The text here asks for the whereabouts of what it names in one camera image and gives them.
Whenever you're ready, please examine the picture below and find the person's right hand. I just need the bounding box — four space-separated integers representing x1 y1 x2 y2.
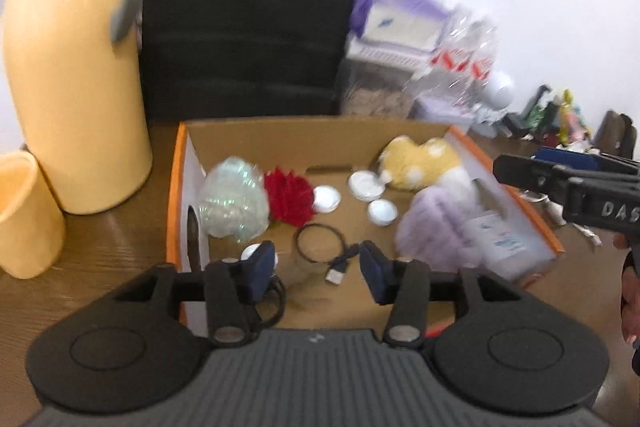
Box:
612 232 640 378

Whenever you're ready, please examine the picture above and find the pack of water bottles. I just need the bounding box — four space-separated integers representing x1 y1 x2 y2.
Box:
410 7 501 108

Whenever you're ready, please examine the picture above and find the iridescent white wrapped ball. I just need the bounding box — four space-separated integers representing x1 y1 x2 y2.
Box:
198 156 271 242

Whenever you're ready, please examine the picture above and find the black usb cable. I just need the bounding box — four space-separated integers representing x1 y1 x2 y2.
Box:
247 223 362 328

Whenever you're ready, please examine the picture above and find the row of small figurines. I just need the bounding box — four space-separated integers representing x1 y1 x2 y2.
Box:
500 84 596 148

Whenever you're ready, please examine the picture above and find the red fabric flower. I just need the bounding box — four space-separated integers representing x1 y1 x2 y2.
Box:
263 167 316 228

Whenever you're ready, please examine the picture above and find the white printed packet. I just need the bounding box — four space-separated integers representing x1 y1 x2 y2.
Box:
462 212 540 282

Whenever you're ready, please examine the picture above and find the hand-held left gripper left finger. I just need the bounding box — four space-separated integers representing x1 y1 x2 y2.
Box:
115 241 278 348

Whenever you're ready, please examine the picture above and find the yellow plush toy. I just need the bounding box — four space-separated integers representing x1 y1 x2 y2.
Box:
377 135 476 198

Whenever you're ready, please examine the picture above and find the yellow thermos jug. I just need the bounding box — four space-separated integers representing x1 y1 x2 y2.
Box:
2 0 156 215

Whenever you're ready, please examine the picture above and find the purple plush toy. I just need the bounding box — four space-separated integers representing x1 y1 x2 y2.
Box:
395 186 483 270

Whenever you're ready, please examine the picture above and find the brown leather pouch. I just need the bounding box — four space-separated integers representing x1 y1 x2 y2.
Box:
595 109 640 160

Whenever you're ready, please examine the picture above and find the yellow cup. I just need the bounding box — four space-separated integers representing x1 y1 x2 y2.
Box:
0 151 67 280

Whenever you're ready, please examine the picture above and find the cardboard box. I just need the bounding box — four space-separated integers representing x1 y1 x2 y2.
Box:
166 117 566 340

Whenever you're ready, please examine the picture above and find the clear jar of cereal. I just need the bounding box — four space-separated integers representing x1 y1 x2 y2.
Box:
340 59 416 118

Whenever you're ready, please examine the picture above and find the white round lamp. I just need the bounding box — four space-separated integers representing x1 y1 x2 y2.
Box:
475 72 516 114

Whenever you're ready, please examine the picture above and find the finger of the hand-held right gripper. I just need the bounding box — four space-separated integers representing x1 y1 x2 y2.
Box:
491 154 588 200
531 146 640 178

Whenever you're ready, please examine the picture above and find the white plastic basket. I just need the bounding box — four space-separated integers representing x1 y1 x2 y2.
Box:
345 37 436 70

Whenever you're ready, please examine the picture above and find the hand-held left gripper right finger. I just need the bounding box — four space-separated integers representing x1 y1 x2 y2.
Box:
359 241 518 348

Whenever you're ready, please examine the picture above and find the black paper bag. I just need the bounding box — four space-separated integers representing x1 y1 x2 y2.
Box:
141 0 376 122

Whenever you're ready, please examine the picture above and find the purple gift box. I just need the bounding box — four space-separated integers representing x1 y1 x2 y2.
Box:
350 0 451 46

